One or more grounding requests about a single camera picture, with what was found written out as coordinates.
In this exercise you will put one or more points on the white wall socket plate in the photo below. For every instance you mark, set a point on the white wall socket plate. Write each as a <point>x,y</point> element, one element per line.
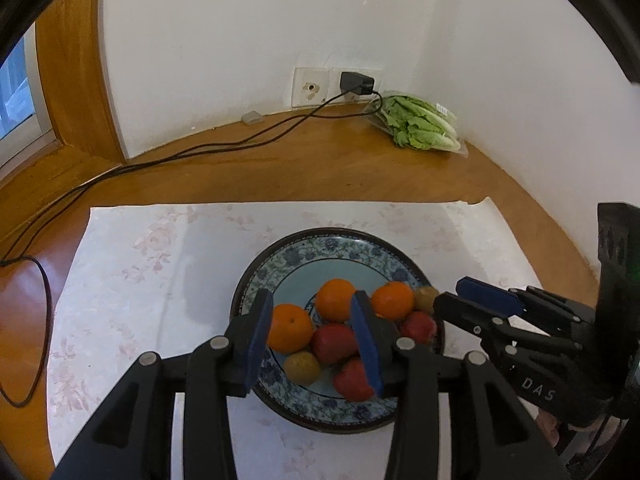
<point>380,80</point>
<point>311,87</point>

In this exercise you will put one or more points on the olive-brown pear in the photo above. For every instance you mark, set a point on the olive-brown pear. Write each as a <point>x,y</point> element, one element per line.
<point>427,298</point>

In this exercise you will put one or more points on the red apple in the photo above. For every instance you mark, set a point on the red apple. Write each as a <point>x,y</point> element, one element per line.
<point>332,344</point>
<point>352,381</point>
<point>419,326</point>

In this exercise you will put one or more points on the window glass pane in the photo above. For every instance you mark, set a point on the window glass pane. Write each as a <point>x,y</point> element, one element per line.
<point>20,105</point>

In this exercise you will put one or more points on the small grey block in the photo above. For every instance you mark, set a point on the small grey block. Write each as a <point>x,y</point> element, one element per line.
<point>252,118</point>

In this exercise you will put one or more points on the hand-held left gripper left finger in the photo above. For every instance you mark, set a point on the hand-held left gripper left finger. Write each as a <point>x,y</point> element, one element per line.
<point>260,345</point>

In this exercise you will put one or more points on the large oval orange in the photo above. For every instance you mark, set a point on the large oval orange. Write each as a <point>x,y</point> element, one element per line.
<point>290,328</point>

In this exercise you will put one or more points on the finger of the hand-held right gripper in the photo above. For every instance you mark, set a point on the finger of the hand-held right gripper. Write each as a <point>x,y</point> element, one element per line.
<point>485,292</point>
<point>465,315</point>

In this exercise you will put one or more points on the small orange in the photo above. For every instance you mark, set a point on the small orange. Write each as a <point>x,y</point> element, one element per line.
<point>395,301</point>

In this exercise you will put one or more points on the black plug-in charger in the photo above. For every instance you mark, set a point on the black plug-in charger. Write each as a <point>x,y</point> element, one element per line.
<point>356,83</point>

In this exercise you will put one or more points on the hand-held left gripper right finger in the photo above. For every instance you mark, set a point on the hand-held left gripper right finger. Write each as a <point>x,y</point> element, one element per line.
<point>367,350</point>

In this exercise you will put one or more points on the bagged green lettuce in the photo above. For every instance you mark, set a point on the bagged green lettuce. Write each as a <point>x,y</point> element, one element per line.
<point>420,122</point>

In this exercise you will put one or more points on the yellow-brown pear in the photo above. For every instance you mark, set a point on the yellow-brown pear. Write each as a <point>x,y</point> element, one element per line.
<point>302,368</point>

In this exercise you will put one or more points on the white floral table mat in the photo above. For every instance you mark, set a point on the white floral table mat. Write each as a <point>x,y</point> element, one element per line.
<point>150,285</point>

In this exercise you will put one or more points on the person's right hand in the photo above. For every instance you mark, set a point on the person's right hand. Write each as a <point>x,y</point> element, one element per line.
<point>550,426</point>

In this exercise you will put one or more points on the blue floral ceramic plate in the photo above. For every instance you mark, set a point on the blue floral ceramic plate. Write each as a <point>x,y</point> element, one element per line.
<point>325,250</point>

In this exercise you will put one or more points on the round orange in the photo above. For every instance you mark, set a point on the round orange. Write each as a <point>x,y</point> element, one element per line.
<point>335,300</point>

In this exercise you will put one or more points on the wooden window frame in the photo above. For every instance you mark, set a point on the wooden window frame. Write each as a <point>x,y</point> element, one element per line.
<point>75,70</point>

